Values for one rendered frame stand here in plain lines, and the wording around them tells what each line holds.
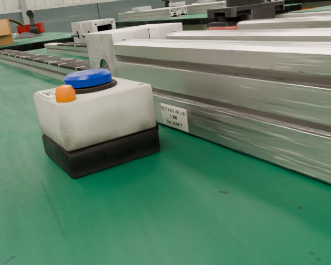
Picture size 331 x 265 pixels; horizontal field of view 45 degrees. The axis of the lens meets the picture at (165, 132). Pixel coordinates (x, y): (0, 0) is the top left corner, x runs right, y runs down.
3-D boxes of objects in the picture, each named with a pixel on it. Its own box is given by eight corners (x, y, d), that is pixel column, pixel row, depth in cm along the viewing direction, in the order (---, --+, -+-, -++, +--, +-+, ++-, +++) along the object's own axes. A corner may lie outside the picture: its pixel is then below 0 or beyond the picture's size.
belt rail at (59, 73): (-6, 60, 148) (-8, 52, 147) (6, 58, 150) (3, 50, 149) (88, 89, 68) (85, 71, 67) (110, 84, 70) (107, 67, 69)
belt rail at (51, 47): (45, 51, 157) (44, 44, 156) (55, 50, 158) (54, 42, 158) (182, 68, 77) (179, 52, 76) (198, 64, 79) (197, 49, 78)
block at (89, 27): (79, 49, 150) (74, 22, 147) (106, 44, 156) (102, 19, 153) (90, 49, 142) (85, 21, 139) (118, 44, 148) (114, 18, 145)
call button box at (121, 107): (44, 154, 38) (30, 88, 36) (136, 129, 42) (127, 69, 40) (73, 180, 31) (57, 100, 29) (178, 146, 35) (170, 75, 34)
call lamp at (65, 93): (53, 101, 31) (50, 85, 30) (72, 97, 31) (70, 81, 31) (60, 103, 29) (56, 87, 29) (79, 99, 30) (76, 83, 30)
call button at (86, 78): (61, 96, 35) (56, 73, 35) (103, 87, 37) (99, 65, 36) (76, 103, 32) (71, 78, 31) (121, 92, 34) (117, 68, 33)
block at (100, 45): (80, 105, 56) (67, 36, 53) (156, 87, 62) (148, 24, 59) (105, 116, 49) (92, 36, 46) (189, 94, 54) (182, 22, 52)
